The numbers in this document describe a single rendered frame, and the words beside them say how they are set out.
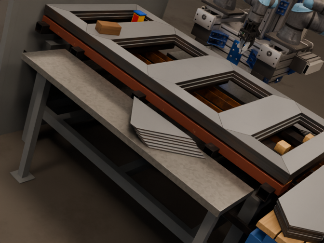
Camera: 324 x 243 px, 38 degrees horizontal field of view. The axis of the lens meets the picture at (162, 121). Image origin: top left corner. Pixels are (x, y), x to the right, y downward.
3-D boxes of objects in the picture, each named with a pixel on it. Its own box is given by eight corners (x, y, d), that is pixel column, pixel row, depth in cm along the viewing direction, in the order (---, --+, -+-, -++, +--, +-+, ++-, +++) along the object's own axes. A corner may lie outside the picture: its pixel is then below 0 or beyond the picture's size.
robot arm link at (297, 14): (285, 19, 294) (295, -2, 288) (305, 27, 294) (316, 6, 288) (285, 23, 284) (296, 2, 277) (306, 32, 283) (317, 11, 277)
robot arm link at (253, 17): (255, 10, 272) (266, 16, 269) (251, 18, 274) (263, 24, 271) (249, 10, 266) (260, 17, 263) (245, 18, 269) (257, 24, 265)
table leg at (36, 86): (27, 144, 290) (51, 45, 259) (21, 139, 293) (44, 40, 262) (34, 142, 295) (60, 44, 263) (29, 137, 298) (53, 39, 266)
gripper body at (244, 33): (236, 37, 273) (244, 18, 267) (243, 36, 280) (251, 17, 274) (246, 43, 270) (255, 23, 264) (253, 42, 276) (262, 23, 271)
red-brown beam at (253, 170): (277, 196, 190) (284, 184, 188) (41, 22, 259) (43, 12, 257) (287, 189, 197) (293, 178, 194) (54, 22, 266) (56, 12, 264)
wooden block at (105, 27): (99, 33, 244) (101, 24, 241) (94, 28, 248) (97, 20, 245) (119, 35, 251) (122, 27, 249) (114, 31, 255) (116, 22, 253)
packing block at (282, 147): (282, 155, 218) (286, 148, 216) (273, 149, 220) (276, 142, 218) (287, 152, 222) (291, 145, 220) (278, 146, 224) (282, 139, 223)
